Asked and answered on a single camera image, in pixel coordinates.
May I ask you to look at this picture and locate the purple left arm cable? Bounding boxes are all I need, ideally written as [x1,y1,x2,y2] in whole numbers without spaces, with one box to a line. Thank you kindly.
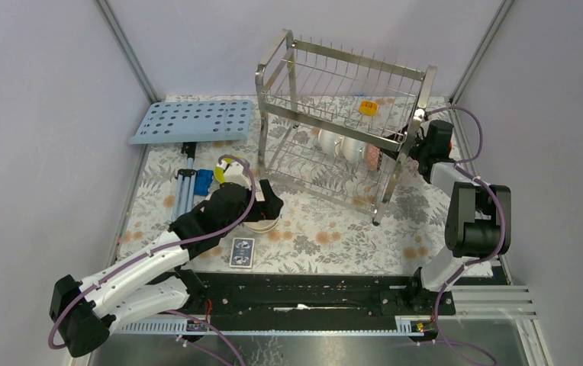
[47,154,258,351]

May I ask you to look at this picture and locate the blue playing card deck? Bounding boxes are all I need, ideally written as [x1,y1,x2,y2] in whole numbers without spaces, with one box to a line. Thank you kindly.
[229,238,256,268]

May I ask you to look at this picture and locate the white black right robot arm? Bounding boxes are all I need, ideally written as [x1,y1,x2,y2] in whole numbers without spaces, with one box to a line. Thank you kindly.
[405,120,511,314]

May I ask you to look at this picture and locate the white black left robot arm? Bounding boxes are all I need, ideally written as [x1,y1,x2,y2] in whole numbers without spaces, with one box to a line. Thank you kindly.
[47,179,284,358]

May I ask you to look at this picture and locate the red floral patterned cup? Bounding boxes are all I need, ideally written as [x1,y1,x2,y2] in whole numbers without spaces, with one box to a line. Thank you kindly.
[364,144,383,172]

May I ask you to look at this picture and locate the beige ceramic bowl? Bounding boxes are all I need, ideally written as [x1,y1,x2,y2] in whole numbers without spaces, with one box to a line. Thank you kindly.
[243,218,279,233]

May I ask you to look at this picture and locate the light blue perforated tray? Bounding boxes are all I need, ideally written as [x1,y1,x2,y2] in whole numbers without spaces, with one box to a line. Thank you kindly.
[127,99,253,145]

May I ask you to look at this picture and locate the stainless steel dish rack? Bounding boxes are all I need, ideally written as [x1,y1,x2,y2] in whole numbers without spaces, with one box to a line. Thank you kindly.
[255,29,437,225]

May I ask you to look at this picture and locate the yellow-green plastic bowl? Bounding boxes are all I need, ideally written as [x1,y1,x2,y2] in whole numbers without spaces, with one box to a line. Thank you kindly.
[213,158,233,184]

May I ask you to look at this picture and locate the light blue cable duct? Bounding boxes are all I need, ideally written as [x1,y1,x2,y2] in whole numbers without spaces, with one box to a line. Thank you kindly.
[115,316,424,337]

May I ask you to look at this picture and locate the small yellow cup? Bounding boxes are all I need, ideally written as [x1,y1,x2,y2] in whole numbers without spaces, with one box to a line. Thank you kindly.
[359,101,378,116]

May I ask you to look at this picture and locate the white ribbed bowl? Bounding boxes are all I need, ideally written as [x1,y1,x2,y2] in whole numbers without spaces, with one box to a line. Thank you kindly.
[318,129,343,157]
[340,136,367,165]

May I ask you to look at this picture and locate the light blue folded tripod stand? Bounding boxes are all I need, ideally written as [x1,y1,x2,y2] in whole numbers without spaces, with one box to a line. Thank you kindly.
[171,143,197,222]

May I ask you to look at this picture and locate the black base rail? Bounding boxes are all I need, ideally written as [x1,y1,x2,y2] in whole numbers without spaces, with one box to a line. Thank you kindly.
[140,270,457,333]

